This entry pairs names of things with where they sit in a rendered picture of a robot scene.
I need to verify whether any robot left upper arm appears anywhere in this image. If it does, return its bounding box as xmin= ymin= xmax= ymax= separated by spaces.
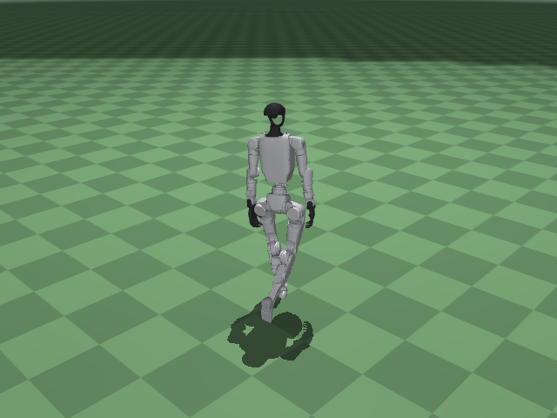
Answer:
xmin=247 ymin=136 xmax=260 ymax=177

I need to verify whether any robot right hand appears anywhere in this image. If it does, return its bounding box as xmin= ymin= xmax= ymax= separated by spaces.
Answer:
xmin=305 ymin=201 xmax=316 ymax=228

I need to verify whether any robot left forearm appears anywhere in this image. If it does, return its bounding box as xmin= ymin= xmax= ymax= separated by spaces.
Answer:
xmin=246 ymin=166 xmax=257 ymax=206

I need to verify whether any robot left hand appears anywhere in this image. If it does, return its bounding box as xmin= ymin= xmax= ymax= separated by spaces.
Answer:
xmin=247 ymin=199 xmax=263 ymax=227

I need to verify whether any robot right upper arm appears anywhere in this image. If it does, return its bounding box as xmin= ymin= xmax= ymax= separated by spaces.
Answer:
xmin=289 ymin=136 xmax=312 ymax=178

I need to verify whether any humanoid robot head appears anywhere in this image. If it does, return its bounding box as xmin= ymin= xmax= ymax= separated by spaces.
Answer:
xmin=264 ymin=103 xmax=285 ymax=137

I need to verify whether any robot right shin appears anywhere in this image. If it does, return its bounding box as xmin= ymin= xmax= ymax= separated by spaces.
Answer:
xmin=269 ymin=253 xmax=295 ymax=305

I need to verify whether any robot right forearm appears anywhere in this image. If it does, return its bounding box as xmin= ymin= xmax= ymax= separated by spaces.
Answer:
xmin=301 ymin=168 xmax=315 ymax=206

